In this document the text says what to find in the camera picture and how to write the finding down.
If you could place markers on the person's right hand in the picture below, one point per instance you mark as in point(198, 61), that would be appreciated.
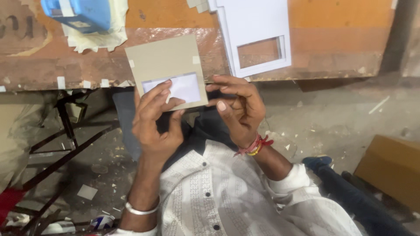
point(244, 113)

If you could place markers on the person's left hand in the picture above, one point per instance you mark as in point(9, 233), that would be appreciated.
point(154, 131)

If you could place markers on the small white tape piece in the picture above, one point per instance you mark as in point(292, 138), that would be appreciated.
point(168, 99)

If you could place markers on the grey card frame with window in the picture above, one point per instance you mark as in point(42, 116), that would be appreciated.
point(164, 55)

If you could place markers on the red thread wristbands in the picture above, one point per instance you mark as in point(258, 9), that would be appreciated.
point(254, 147)

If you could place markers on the dark trousers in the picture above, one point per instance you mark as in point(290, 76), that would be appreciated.
point(206, 129)

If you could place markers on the white sheet behind window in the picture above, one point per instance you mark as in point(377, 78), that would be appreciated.
point(187, 87)

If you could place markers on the white tape strip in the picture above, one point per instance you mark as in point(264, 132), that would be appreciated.
point(87, 84)
point(105, 83)
point(61, 82)
point(2, 89)

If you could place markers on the tape patch on grey card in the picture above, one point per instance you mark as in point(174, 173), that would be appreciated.
point(131, 63)
point(196, 59)

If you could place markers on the silver bangle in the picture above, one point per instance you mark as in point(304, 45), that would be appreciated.
point(141, 211)

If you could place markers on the white patterned shirt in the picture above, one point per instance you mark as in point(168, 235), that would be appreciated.
point(229, 196)

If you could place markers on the white paper scrap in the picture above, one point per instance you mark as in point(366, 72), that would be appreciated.
point(87, 192)

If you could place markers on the stack of white card frames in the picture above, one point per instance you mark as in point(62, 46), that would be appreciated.
point(249, 19)

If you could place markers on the grey card offcuts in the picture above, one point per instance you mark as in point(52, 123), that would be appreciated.
point(197, 5)

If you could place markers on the long white paper sliver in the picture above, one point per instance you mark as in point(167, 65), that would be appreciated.
point(379, 105)

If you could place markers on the beige fabric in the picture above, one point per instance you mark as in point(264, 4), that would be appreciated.
point(19, 141)

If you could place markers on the blue tape dispenser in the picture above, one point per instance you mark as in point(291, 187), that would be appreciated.
point(85, 13)

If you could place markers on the brown cardboard box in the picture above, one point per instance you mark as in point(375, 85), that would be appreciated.
point(390, 167)

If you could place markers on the red fabric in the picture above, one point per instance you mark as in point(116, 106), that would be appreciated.
point(9, 203)

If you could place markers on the black metal frame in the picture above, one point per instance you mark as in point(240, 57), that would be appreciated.
point(65, 121)

